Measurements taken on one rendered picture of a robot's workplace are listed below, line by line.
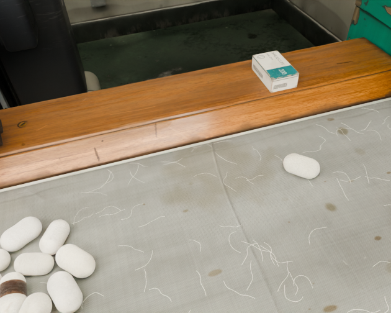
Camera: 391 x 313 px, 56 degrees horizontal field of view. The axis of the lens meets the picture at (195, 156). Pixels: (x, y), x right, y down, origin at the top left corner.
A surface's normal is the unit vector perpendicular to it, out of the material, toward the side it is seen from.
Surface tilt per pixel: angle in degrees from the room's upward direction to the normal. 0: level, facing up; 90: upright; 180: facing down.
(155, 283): 0
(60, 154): 45
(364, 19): 88
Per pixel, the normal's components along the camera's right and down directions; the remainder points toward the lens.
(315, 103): 0.17, -0.04
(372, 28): -0.96, 0.21
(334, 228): -0.05, -0.72
